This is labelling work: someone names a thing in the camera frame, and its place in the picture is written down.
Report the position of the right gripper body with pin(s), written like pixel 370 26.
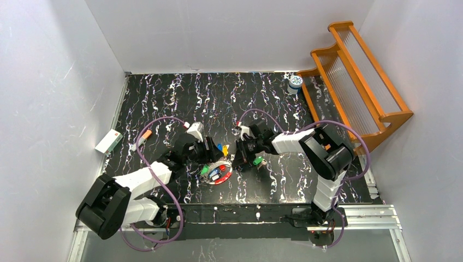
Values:
pixel 241 152

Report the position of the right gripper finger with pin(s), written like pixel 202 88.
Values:
pixel 241 155
pixel 248 159

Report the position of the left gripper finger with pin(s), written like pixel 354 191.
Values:
pixel 199 161
pixel 213 153

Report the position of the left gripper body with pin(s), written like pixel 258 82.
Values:
pixel 208 149

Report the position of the keyring with coloured tags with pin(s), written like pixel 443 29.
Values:
pixel 218 172

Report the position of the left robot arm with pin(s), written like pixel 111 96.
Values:
pixel 113 202

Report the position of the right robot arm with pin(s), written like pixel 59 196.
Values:
pixel 326 150

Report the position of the green tagged loose key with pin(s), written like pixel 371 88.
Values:
pixel 259 162

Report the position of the orange white marker tube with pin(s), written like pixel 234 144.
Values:
pixel 141 141

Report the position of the small white blue jar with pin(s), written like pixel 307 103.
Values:
pixel 295 84

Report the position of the white cardboard box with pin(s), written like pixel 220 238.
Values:
pixel 108 142

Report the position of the orange wooden rack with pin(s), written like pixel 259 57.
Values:
pixel 359 89

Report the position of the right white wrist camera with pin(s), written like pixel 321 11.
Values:
pixel 244 132

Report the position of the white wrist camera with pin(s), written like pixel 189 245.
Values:
pixel 195 129
pixel 244 132

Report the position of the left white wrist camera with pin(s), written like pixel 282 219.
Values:
pixel 195 129

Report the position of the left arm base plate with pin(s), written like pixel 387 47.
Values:
pixel 170 218

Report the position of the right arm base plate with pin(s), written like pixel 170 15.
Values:
pixel 303 217

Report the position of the aluminium rail frame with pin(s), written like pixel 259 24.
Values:
pixel 256 233

